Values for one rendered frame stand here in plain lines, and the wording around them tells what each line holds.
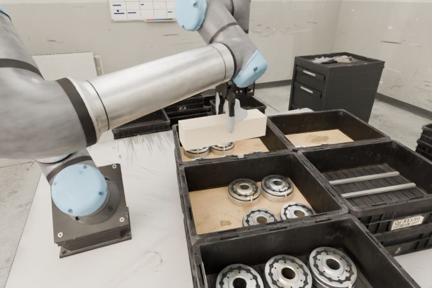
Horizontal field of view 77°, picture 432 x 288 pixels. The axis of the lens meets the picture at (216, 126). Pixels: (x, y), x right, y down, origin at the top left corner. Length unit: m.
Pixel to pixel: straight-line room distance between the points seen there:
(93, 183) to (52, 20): 3.19
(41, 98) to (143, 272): 0.65
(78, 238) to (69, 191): 0.25
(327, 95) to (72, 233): 2.03
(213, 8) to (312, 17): 4.34
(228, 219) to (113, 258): 0.37
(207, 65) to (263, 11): 3.92
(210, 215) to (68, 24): 3.26
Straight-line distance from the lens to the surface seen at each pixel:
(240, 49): 0.52
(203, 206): 0.87
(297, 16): 4.70
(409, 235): 1.00
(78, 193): 0.74
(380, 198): 1.03
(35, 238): 1.12
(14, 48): 0.42
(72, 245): 0.99
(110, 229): 0.95
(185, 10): 0.57
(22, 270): 1.04
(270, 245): 0.70
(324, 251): 0.76
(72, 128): 0.36
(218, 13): 0.57
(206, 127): 0.70
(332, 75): 2.38
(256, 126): 0.77
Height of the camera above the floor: 1.42
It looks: 26 degrees down
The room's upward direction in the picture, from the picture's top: straight up
